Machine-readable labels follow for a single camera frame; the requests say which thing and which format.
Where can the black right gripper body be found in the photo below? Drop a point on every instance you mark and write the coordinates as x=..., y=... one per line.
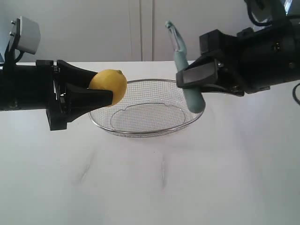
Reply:
x=255, y=60

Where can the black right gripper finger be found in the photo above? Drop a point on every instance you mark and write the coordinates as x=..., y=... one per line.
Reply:
x=214, y=88
x=202, y=71

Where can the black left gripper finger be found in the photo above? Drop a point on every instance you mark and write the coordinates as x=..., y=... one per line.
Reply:
x=79, y=101
x=74, y=75

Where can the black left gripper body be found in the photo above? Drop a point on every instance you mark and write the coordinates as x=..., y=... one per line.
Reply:
x=33, y=89

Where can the teal handled peeler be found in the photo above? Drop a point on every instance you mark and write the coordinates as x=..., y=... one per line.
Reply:
x=193, y=96

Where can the yellow lemon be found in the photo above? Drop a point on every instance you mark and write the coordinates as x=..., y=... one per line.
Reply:
x=112, y=80

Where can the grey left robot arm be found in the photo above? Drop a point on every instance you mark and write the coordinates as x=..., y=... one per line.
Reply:
x=60, y=88

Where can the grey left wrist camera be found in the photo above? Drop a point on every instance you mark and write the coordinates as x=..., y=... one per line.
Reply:
x=25, y=35

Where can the metal wire mesh basket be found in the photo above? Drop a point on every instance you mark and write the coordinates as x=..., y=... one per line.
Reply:
x=150, y=107

